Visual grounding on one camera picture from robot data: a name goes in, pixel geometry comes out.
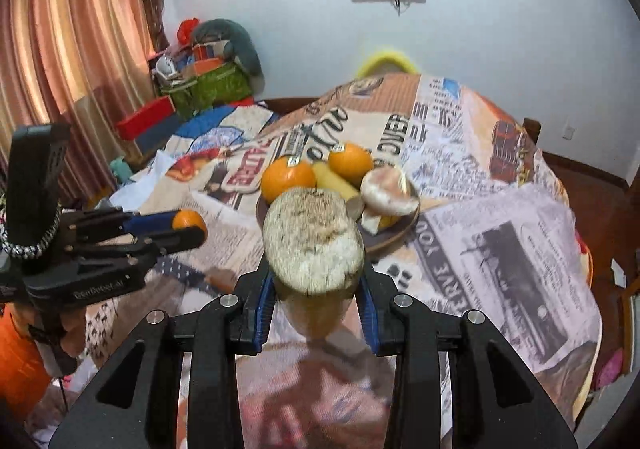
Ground yellow banana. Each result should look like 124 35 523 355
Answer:
312 162 364 223

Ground orange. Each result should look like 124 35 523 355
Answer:
327 142 375 189
260 156 317 204

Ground red box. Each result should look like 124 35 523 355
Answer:
116 96 182 141

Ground green patterned storage box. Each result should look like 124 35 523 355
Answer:
160 62 253 120

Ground small tangerine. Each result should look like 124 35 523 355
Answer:
171 209 207 242

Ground printed blanket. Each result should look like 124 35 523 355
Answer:
85 72 603 449

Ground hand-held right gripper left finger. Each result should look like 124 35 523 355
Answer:
47 261 276 449

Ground braided wrist strap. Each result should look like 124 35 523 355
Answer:
0 206 64 261

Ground white small fan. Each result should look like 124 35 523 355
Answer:
155 56 182 86

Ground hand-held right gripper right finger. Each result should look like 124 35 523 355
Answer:
355 261 581 449

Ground teal cloth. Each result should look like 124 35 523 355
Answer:
111 156 134 181

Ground red bag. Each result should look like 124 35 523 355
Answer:
177 19 201 46

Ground pomelo wedge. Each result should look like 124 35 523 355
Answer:
262 188 366 337

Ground orange striped curtain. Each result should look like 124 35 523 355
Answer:
0 0 161 215

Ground pink item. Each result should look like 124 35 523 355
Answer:
595 349 627 391

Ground yellow hoop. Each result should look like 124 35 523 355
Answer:
356 46 417 78

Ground person's left hand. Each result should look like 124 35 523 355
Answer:
59 303 90 357

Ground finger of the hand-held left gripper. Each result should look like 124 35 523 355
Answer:
62 208 177 236
65 226 208 272

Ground person's left forearm orange sleeve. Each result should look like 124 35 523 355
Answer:
0 304 52 422

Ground grey purple plate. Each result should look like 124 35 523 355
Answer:
255 179 422 258

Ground wooden bed post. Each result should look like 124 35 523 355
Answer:
522 118 542 156

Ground blue patterned quilt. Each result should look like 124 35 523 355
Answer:
165 103 281 161

